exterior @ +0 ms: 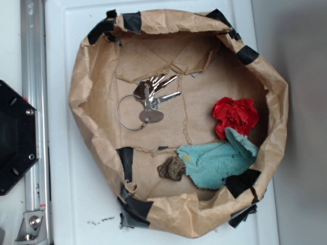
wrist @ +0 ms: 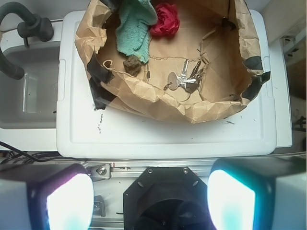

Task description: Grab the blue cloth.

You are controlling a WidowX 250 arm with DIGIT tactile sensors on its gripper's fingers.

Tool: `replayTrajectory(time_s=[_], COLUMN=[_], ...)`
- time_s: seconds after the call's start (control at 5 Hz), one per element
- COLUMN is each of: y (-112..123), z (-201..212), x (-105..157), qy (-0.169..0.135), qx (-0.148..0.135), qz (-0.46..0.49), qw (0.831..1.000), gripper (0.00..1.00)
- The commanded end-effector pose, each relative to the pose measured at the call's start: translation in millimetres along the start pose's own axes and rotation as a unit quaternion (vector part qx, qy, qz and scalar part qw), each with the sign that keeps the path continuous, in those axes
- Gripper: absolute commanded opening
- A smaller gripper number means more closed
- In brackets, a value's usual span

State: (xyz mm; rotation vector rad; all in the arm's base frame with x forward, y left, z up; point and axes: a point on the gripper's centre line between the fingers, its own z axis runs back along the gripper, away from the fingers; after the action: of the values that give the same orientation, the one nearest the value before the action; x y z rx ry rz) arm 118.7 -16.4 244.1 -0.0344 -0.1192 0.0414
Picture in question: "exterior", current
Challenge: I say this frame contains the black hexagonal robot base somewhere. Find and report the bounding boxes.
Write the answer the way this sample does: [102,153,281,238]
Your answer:
[0,80,38,196]

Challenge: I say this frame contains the light blue cloth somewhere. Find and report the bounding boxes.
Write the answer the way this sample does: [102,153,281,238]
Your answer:
[177,127,259,190]

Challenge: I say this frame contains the red crumpled cloth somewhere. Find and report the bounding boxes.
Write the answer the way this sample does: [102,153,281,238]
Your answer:
[212,97,259,140]

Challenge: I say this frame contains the brown paper bin with tape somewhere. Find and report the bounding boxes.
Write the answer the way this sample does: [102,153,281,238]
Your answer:
[69,10,289,238]

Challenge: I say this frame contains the silver key bunch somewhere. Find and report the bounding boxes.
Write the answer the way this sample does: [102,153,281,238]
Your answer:
[134,75,181,123]

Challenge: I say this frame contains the brown crumpled lump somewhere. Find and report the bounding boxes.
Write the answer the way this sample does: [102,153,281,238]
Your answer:
[157,156,186,181]

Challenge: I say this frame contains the white plastic tray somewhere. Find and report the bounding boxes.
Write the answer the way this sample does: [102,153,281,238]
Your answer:
[45,1,279,244]

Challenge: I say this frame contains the metal key ring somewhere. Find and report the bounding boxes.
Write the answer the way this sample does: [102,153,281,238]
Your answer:
[116,94,149,131]

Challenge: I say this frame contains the metal corner bracket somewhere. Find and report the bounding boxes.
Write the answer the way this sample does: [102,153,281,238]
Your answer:
[14,210,46,244]

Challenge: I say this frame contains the aluminium extrusion rail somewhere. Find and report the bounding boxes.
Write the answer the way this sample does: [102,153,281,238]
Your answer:
[19,0,53,245]

